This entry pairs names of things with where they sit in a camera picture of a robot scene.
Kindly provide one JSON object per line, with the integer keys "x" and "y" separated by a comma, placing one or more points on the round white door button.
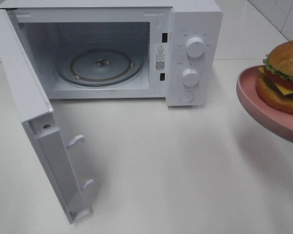
{"x": 186, "y": 96}

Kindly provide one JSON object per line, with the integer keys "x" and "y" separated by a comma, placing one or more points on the white microwave knob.
{"x": 190, "y": 77}
{"x": 195, "y": 46}

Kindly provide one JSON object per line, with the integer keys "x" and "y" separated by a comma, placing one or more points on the white microwave door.
{"x": 37, "y": 118}

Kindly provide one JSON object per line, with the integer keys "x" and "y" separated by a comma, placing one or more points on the toy burger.
{"x": 274, "y": 85}

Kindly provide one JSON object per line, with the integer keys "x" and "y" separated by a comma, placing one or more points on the pink round plate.
{"x": 278, "y": 122}

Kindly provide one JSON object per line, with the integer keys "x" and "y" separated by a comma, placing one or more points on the white microwave oven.
{"x": 161, "y": 25}

